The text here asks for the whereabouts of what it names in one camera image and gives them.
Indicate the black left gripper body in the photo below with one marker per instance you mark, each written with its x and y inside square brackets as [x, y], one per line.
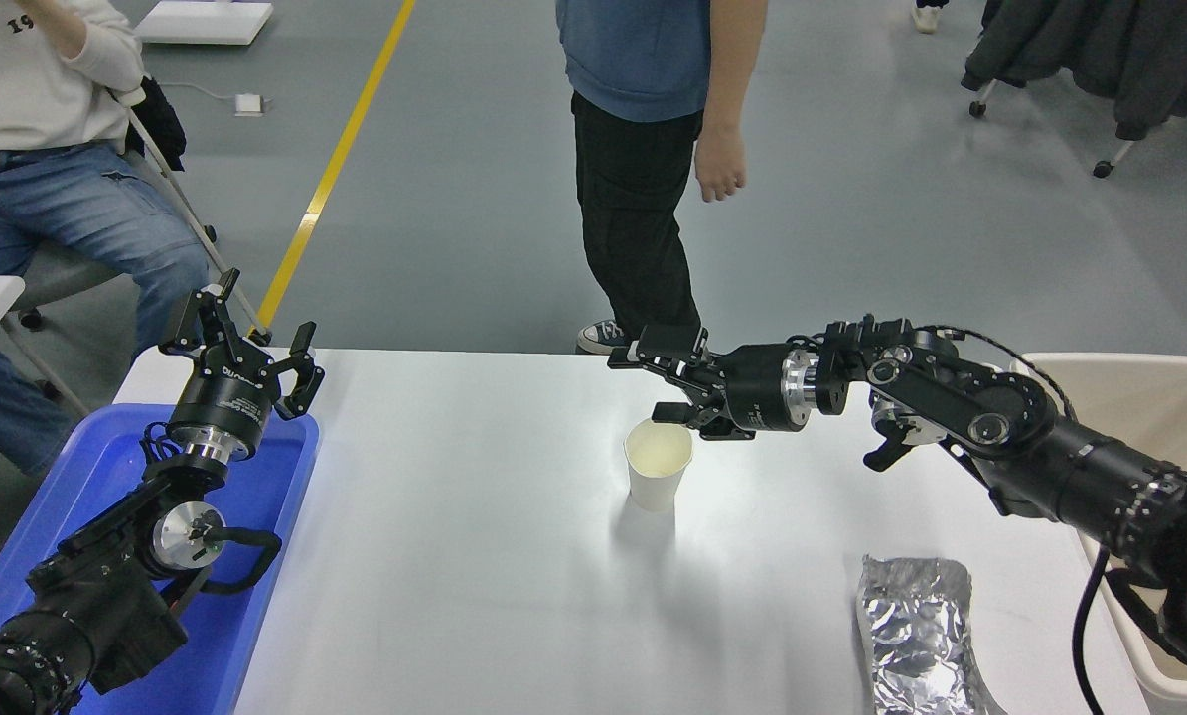
[225, 397]

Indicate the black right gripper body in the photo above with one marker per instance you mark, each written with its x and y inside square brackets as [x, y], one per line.
[757, 387]

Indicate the white paper cup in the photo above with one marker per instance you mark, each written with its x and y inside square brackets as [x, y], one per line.
[658, 487]

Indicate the standing person's forearm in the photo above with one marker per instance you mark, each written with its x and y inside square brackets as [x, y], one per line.
[737, 60]

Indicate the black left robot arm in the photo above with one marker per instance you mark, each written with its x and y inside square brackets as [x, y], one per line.
[106, 586]

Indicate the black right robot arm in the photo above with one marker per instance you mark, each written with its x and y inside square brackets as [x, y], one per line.
[1050, 447]

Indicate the seated person's forearm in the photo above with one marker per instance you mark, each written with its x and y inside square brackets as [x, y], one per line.
[106, 60]

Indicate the standing person's hand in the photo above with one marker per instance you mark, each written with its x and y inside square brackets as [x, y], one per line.
[720, 164]

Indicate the blue plastic tray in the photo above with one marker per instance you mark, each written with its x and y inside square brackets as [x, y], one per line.
[106, 467]

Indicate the standing person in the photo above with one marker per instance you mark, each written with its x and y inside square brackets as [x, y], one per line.
[633, 199]

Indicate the seated person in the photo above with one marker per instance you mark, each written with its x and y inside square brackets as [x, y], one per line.
[37, 199]

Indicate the white power adapter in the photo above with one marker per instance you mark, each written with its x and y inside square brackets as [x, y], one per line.
[249, 104]

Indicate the flat white floor platform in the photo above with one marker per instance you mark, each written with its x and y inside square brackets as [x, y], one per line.
[206, 20]

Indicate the crumpled silver foil tray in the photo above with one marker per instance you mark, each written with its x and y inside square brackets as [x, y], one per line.
[911, 636]

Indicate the large pale plastic bin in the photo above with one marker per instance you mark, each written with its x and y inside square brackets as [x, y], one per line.
[1149, 397]

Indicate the person with white shoes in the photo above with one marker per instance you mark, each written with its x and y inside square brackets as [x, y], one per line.
[926, 18]

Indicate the wheeled white chair base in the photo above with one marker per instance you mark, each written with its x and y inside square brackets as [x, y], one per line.
[1103, 169]

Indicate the dark grey jacket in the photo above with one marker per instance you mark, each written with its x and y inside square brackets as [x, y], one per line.
[1100, 50]

